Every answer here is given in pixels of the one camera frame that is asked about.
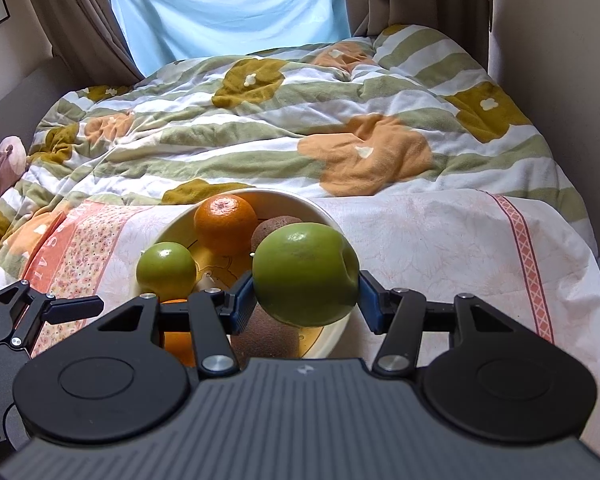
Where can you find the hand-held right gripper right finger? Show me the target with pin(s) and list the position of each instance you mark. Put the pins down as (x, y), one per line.
(371, 305)

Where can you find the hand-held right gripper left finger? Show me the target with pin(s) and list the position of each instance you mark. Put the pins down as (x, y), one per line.
(242, 306)

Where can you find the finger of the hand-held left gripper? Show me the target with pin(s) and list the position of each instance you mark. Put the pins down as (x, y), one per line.
(77, 306)

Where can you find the brown kiwi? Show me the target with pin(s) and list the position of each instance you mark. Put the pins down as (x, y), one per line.
(276, 227)
(265, 337)

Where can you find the green apple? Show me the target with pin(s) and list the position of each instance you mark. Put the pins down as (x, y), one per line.
(302, 275)
(166, 272)

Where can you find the large orange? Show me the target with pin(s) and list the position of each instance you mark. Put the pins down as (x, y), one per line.
(225, 224)
(178, 345)

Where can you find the cream ceramic bowl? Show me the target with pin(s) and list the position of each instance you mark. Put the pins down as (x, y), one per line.
(180, 225)

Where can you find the white pink patterned towel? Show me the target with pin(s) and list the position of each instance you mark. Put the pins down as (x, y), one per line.
(430, 245)

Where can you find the pink plush toy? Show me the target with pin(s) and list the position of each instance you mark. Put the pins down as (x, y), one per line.
(0, 172)

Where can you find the floral striped quilt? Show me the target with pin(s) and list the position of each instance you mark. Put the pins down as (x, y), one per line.
(280, 125)

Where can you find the light blue window sheet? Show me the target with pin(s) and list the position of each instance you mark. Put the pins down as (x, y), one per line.
(230, 10)

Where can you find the grey bed frame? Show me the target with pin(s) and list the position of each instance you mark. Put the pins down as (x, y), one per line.
(15, 100)

